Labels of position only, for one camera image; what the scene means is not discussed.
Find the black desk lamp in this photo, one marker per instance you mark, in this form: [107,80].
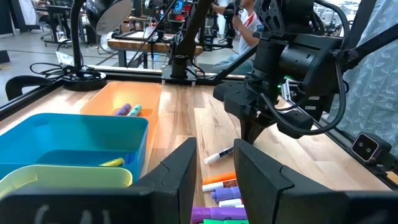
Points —
[76,37]

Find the light blue patterned curtain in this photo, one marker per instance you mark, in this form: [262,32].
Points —
[373,93]

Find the black metal table frame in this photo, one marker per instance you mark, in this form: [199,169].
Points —
[124,71]

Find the purple highlighter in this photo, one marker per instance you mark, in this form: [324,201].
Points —
[122,109]

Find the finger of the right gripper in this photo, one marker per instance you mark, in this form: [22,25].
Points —
[245,130]
[258,127]

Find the purple Sharpie marker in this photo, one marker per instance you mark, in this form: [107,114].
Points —
[217,214]

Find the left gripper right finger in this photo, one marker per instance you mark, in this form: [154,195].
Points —
[280,199]

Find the background wooden table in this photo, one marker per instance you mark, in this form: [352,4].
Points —
[133,46]

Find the black table clamp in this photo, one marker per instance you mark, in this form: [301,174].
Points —
[25,84]

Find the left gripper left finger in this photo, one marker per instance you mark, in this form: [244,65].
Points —
[155,199]

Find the black dry-erase marker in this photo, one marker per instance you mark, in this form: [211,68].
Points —
[217,155]

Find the table-level camera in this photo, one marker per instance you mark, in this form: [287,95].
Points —
[367,148]

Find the yellow highlighter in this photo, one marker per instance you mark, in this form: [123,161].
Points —
[112,162]

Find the orange plastic bin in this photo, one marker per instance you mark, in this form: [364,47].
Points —
[133,93]

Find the person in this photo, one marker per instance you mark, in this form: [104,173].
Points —
[245,31]

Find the teal highlighter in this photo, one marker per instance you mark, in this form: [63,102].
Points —
[134,110]

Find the yellow plastic bin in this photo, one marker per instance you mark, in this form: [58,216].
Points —
[62,179]

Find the white paper tag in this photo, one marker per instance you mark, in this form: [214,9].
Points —
[63,58]

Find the blue plastic bin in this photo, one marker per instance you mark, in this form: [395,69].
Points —
[62,133]

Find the red dry-erase marker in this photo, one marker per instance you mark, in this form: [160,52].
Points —
[217,185]

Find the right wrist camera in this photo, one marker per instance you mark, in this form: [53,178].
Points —
[295,123]

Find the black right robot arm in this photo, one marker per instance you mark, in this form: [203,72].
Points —
[308,59]

